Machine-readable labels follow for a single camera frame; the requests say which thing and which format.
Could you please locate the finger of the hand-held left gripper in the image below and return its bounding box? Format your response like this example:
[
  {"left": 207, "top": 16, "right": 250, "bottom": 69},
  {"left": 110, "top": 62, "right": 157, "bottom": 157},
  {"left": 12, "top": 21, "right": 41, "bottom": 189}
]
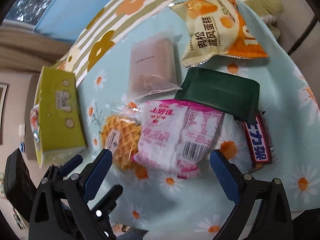
[
  {"left": 47, "top": 154, "right": 84, "bottom": 180},
  {"left": 88, "top": 184, "right": 124, "bottom": 240}
]

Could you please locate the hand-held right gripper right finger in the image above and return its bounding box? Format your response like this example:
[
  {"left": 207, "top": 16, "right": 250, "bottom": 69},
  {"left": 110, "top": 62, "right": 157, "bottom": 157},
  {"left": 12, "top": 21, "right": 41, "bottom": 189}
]
[{"left": 209, "top": 149, "right": 293, "bottom": 240}]

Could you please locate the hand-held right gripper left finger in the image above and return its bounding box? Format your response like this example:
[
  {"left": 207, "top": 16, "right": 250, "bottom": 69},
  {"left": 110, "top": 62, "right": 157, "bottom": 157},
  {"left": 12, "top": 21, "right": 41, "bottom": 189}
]
[{"left": 29, "top": 148, "right": 113, "bottom": 240}]

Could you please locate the green cardboard box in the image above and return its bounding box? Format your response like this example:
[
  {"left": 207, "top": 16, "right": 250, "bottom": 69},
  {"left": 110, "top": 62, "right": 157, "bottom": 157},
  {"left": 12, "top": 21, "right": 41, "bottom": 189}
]
[{"left": 32, "top": 66, "right": 87, "bottom": 168}]

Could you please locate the pink snack packet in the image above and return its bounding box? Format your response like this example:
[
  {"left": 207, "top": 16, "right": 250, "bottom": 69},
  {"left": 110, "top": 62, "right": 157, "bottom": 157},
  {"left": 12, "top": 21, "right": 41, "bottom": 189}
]
[{"left": 132, "top": 99, "right": 226, "bottom": 178}]

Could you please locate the clear waffle packet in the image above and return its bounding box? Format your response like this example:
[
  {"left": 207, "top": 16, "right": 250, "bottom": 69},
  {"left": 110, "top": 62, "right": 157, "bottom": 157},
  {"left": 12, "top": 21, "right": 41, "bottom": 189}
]
[{"left": 101, "top": 102, "right": 143, "bottom": 171}]

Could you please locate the red chocolate bar wrapper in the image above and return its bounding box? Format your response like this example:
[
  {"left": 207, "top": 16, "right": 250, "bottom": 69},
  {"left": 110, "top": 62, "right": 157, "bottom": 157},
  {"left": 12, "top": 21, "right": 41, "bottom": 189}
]
[{"left": 234, "top": 112, "right": 276, "bottom": 173}]

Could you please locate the daisy print tablecloth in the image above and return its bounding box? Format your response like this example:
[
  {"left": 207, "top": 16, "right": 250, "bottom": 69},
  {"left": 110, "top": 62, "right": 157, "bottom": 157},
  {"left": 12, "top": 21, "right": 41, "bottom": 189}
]
[{"left": 74, "top": 0, "right": 320, "bottom": 236}]

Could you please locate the dark green snack packet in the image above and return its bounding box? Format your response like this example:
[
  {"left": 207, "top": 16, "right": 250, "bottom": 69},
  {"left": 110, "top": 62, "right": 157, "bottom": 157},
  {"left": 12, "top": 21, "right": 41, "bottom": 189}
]
[{"left": 174, "top": 67, "right": 261, "bottom": 127}]

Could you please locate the translucent brown snack packet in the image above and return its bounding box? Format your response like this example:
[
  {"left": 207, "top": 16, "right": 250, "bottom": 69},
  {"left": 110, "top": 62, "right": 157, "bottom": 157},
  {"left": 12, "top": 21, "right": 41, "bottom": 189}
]
[{"left": 126, "top": 33, "right": 183, "bottom": 103}]

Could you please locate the beige curtain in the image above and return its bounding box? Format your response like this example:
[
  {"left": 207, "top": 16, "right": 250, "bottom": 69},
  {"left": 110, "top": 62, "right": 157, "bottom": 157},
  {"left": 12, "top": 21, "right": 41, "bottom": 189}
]
[{"left": 0, "top": 20, "right": 76, "bottom": 56}]

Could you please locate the cream and orange cake packet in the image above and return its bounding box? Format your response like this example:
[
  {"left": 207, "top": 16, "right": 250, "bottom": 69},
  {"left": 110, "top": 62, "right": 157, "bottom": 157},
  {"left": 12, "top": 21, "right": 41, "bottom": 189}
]
[{"left": 169, "top": 0, "right": 271, "bottom": 68}]

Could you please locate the light blue window cloth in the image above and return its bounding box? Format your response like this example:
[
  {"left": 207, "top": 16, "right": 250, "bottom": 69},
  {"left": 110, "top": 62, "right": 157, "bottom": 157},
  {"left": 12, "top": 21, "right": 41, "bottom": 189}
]
[{"left": 32, "top": 0, "right": 141, "bottom": 43}]

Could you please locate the window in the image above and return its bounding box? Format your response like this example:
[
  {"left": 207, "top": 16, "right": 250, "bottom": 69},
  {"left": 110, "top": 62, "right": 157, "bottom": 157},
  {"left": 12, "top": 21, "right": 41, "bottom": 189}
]
[{"left": 4, "top": 0, "right": 68, "bottom": 27}]

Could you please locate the striped flower blanket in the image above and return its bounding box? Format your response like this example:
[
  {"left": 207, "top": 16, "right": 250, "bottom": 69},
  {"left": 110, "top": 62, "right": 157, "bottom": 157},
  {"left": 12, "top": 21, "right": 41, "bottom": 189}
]
[{"left": 52, "top": 0, "right": 283, "bottom": 86}]

